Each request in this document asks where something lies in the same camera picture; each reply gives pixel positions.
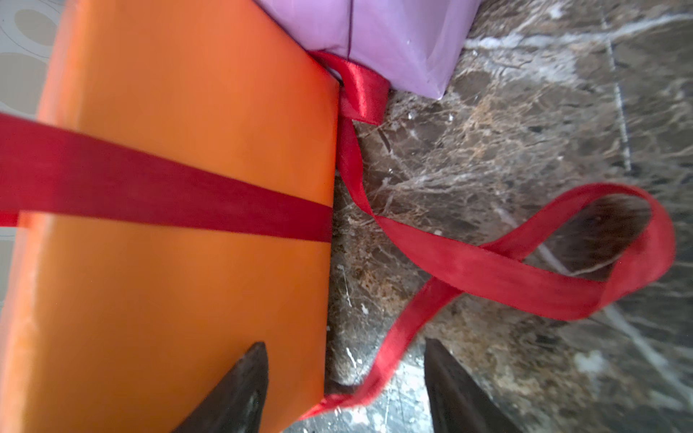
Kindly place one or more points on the purple gift box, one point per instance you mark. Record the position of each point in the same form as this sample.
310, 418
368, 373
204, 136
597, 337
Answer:
414, 44

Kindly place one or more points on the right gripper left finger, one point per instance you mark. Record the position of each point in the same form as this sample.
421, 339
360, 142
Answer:
236, 403

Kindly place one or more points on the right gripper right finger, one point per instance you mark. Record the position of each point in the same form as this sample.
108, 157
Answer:
457, 403

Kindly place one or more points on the orange gift box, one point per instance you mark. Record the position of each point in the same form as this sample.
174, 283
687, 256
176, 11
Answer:
116, 326

